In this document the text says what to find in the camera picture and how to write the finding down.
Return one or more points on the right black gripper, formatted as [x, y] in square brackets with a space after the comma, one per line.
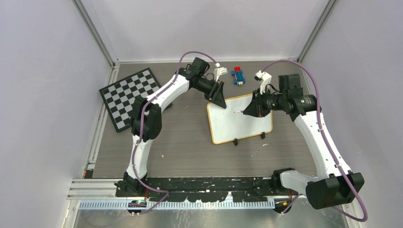
[256, 108]

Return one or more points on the aluminium frame rail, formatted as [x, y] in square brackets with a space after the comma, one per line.
[100, 194]

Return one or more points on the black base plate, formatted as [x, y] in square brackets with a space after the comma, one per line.
[242, 189]

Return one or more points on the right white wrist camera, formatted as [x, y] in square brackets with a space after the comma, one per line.
[264, 80]

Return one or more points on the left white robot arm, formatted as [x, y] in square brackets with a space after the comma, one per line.
[146, 115]

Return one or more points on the blue red toy car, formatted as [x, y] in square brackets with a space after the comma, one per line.
[237, 74]

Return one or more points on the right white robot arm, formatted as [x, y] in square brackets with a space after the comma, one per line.
[335, 183]

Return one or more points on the black white checkerboard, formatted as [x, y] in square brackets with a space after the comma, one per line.
[119, 96]

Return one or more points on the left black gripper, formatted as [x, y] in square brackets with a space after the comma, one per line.
[216, 96]

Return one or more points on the yellow framed whiteboard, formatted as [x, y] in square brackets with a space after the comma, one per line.
[226, 126]

